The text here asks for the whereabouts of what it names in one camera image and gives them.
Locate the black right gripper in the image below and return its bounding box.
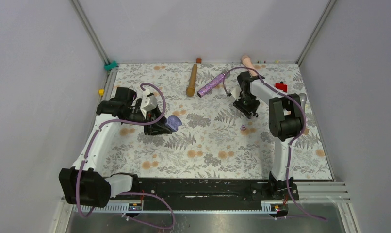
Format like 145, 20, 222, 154
233, 93, 261, 120

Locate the purple earbud charging case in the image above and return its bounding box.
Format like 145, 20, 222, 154
165, 115, 182, 132

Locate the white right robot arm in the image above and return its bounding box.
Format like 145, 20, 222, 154
231, 72, 306, 200

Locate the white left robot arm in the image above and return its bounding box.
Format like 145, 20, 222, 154
59, 87, 182, 207

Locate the purple glitter microphone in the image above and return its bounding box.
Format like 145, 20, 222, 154
197, 71, 230, 98

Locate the red box with label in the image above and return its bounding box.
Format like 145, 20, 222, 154
275, 82, 288, 93

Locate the gold microphone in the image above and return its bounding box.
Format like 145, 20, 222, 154
186, 64, 198, 97

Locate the pink microphone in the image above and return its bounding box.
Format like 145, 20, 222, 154
241, 55, 257, 77

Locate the floral table mat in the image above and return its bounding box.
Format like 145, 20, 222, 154
99, 62, 333, 181

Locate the silver grey microphone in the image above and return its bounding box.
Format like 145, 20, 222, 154
298, 93, 308, 109

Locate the teal corner clamp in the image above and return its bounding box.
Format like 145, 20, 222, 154
104, 61, 118, 71

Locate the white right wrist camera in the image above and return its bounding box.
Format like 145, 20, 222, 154
230, 86, 242, 101

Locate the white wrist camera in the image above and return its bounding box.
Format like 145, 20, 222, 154
230, 86, 242, 101
140, 90, 157, 118

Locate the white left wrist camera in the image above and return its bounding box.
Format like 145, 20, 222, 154
140, 90, 157, 118

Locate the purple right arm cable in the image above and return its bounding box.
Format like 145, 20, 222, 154
222, 67, 328, 222

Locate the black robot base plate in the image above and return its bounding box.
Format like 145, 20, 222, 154
114, 178, 299, 211

